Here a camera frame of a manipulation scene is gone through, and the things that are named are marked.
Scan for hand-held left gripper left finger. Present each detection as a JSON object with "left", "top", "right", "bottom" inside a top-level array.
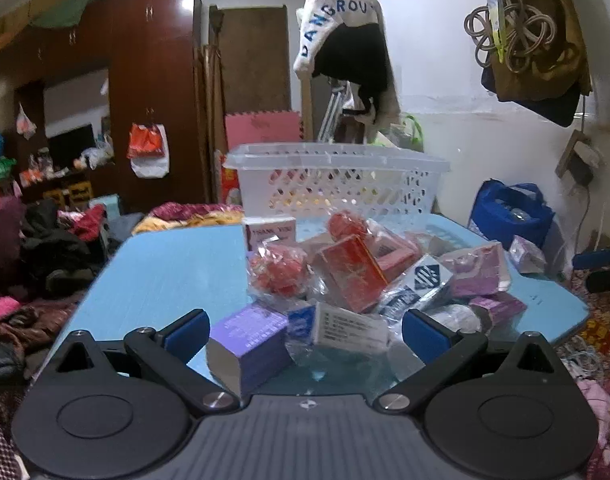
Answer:
[{"left": 55, "top": 309, "right": 241, "bottom": 415}]

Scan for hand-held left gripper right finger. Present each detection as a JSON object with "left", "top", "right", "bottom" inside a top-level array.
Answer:
[{"left": 375, "top": 309, "right": 557, "bottom": 415}]

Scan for purple cardboard box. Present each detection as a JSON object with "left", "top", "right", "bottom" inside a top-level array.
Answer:
[{"left": 205, "top": 303, "right": 293, "bottom": 399}]

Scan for red cardboard box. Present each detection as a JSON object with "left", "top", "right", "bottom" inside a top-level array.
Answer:
[
  {"left": 312, "top": 234, "right": 389, "bottom": 314},
  {"left": 372, "top": 234, "right": 422, "bottom": 281}
]

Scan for red ball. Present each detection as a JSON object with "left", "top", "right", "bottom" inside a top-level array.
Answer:
[
  {"left": 246, "top": 241, "right": 317, "bottom": 302},
  {"left": 326, "top": 211, "right": 373, "bottom": 242}
]

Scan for white plastic lattice basket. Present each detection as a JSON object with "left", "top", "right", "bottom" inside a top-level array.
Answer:
[{"left": 224, "top": 142, "right": 451, "bottom": 219}]

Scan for blue and white patterned packet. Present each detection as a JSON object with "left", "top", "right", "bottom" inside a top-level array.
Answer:
[{"left": 377, "top": 254, "right": 456, "bottom": 317}]

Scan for white labelled packet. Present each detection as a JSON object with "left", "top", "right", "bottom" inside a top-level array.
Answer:
[{"left": 285, "top": 301, "right": 390, "bottom": 361}]

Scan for pink and purple box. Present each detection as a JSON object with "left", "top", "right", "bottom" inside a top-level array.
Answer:
[{"left": 469, "top": 291, "right": 528, "bottom": 332}]

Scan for pink packet in clear wrap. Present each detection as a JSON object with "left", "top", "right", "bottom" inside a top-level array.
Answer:
[{"left": 439, "top": 241, "right": 512, "bottom": 298}]

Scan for yellow and red blanket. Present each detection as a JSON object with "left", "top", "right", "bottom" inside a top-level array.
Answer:
[{"left": 131, "top": 202, "right": 246, "bottom": 235}]

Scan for white box with pink print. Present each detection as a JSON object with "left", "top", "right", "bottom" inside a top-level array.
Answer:
[{"left": 242, "top": 216, "right": 299, "bottom": 253}]

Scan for small pink packet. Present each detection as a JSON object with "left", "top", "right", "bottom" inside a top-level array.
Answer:
[{"left": 508, "top": 235, "right": 548, "bottom": 275}]

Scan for blue fabric bag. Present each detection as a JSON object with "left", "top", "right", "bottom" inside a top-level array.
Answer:
[{"left": 468, "top": 179, "right": 556, "bottom": 257}]

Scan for red paper packet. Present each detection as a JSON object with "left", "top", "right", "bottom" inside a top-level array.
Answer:
[{"left": 220, "top": 167, "right": 243, "bottom": 206}]

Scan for pile of dark clothes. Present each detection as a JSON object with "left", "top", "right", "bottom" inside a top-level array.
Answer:
[{"left": 0, "top": 195, "right": 136, "bottom": 311}]

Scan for yellow stool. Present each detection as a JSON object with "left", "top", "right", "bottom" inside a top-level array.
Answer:
[{"left": 67, "top": 182, "right": 93, "bottom": 206}]

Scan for red and white plastic bag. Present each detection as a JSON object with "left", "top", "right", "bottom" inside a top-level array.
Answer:
[{"left": 127, "top": 122, "right": 169, "bottom": 179}]

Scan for green bag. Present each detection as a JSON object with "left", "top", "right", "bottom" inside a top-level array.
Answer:
[{"left": 385, "top": 114, "right": 426, "bottom": 153}]

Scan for pink foam mat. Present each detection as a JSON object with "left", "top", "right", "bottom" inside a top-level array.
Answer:
[{"left": 225, "top": 111, "right": 303, "bottom": 153}]

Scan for metal folding stand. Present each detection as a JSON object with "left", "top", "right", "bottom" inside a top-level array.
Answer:
[{"left": 316, "top": 80, "right": 351, "bottom": 142}]

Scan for brown wooden wardrobe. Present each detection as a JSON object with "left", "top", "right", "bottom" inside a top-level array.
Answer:
[{"left": 0, "top": 0, "right": 211, "bottom": 207}]

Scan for small hanging plastic bag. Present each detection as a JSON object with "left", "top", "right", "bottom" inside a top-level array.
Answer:
[{"left": 16, "top": 102, "right": 38, "bottom": 140}]

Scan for brown hanging bag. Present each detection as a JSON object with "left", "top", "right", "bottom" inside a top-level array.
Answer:
[{"left": 480, "top": 0, "right": 593, "bottom": 128}]

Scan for white and black hanging garment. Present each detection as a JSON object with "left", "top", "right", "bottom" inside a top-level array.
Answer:
[{"left": 292, "top": 0, "right": 402, "bottom": 128}]

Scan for wall power adapter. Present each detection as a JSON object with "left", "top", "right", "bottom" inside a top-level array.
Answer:
[{"left": 556, "top": 130, "right": 602, "bottom": 187}]

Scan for coiled ropes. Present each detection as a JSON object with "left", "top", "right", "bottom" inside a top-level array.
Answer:
[{"left": 464, "top": 0, "right": 568, "bottom": 73}]

